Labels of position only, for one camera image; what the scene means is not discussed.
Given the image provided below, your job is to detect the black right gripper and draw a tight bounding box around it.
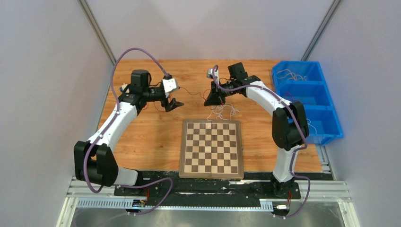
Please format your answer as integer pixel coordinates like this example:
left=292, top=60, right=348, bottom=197
left=204, top=80, right=236, bottom=107

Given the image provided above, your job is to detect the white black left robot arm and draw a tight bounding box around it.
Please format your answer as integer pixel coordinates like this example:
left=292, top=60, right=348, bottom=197
left=74, top=70, right=183, bottom=196

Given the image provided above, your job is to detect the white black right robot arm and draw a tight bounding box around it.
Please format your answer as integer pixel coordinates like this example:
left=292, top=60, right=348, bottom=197
left=204, top=62, right=309, bottom=198

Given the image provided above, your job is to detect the wooden chessboard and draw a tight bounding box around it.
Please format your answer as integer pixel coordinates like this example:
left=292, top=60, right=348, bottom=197
left=179, top=119, right=244, bottom=180

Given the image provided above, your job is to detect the white blue connector block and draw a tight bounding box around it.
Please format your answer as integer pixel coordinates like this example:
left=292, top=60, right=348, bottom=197
left=120, top=83, right=129, bottom=93

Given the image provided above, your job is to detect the blue compartment bin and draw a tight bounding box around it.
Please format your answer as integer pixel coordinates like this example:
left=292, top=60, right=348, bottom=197
left=272, top=61, right=344, bottom=145

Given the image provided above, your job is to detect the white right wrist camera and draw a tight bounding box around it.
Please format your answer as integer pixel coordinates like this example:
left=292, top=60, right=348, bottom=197
left=206, top=68, right=219, bottom=79

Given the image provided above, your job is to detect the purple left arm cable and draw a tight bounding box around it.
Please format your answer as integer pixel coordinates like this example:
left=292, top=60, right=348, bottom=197
left=83, top=47, right=174, bottom=217

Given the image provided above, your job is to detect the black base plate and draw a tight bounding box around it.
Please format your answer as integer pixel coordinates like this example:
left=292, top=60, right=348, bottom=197
left=113, top=169, right=334, bottom=208

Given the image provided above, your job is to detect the aluminium frame rail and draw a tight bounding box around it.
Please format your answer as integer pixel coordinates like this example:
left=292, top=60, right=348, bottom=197
left=57, top=178, right=360, bottom=227

